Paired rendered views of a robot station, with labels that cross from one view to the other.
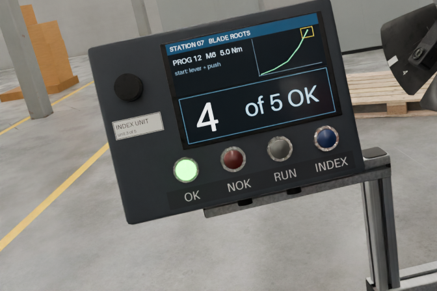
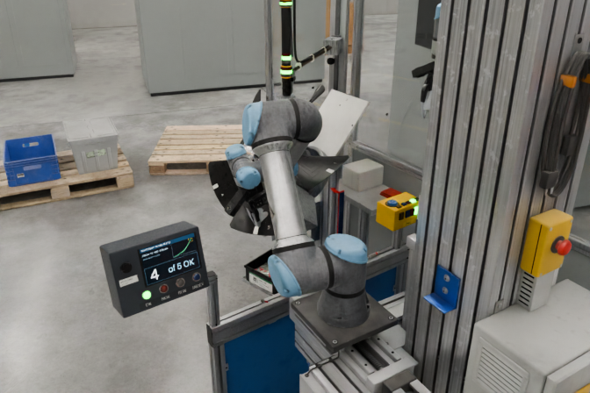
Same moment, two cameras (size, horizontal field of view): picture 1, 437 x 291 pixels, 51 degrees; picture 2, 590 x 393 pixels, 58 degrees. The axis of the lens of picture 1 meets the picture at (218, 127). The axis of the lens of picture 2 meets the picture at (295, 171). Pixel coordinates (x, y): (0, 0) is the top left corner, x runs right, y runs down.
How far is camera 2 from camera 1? 1.14 m
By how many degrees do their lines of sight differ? 31
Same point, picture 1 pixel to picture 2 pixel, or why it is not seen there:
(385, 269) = (214, 317)
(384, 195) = (214, 289)
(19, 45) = not seen: outside the picture
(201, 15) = not seen: outside the picture
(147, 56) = (132, 254)
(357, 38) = (177, 80)
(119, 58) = (122, 256)
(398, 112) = not seen: hidden behind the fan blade
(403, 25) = (221, 166)
